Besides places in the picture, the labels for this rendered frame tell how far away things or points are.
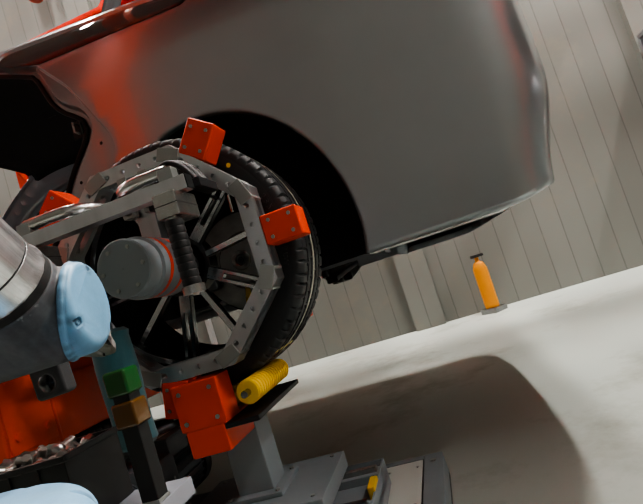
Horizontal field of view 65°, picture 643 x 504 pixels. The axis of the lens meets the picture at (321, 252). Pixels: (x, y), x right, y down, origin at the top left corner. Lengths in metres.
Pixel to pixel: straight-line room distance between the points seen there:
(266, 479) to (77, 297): 1.00
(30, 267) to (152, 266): 0.63
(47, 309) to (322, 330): 4.95
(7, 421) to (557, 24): 5.42
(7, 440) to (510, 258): 4.61
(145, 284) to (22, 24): 6.69
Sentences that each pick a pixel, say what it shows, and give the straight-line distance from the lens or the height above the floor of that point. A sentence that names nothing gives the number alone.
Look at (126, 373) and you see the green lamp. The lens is 0.85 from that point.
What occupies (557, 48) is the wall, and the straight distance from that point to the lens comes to 5.71.
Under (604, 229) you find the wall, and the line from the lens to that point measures 5.46.
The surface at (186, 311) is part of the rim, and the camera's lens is 1.35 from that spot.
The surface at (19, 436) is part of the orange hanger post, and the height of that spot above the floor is 0.58.
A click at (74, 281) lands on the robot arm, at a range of 0.52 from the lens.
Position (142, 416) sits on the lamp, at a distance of 0.87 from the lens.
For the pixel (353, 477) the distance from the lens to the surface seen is 1.52.
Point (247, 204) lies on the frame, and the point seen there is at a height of 0.92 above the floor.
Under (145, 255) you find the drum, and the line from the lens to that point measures 1.11.
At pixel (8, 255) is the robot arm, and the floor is 0.79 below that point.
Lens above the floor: 0.68
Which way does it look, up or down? 4 degrees up
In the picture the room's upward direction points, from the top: 18 degrees counter-clockwise
